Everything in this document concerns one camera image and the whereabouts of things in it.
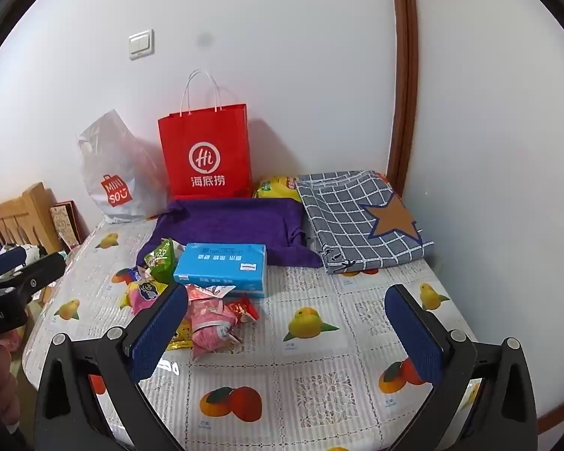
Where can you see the fruit print table cover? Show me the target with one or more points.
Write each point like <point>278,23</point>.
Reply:
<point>310,272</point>

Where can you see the small blue snack packet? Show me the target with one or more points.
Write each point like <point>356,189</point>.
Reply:
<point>136,275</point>

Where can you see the yellow chips bag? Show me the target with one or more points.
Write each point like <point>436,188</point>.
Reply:
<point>275,188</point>

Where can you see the grey checked cloth with star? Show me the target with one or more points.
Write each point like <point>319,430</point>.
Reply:
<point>338,216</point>

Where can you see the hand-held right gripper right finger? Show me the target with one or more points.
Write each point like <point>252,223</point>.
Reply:
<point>416,333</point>

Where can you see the red and white snack packet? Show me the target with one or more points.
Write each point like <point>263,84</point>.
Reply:
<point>207,291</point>

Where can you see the wooden headboard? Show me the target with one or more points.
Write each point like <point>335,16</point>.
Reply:
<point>23,216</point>

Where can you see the green snack packet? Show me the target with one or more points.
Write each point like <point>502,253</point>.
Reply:
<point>160,260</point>

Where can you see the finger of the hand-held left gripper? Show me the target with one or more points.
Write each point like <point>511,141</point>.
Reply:
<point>37,275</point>
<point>2,259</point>

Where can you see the white light switch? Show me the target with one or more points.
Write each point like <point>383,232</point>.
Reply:
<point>141,44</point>

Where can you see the small brown box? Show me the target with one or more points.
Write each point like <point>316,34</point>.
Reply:
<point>66,223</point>

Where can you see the brown wooden door frame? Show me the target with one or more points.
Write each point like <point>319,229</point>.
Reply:
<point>404,80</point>

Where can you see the purple towel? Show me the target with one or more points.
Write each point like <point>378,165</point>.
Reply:
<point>235,221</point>

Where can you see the white plastic bag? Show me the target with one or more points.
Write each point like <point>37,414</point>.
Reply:
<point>113,159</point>

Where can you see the person's left hand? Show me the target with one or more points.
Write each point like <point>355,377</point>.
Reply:
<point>0,385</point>

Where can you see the pink and yellow snack packet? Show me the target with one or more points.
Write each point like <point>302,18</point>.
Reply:
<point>143,291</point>

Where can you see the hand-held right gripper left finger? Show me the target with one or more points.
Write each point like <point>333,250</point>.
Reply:
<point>156,333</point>

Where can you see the blue tissue pack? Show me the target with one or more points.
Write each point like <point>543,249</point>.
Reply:
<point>216,268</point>

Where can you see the small red snack packet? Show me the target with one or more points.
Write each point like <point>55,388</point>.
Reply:
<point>242,310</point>

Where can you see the red paper bag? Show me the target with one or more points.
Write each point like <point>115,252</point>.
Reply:
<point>202,141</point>

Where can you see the pink patterned cloth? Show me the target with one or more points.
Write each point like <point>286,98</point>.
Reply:
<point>10,340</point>

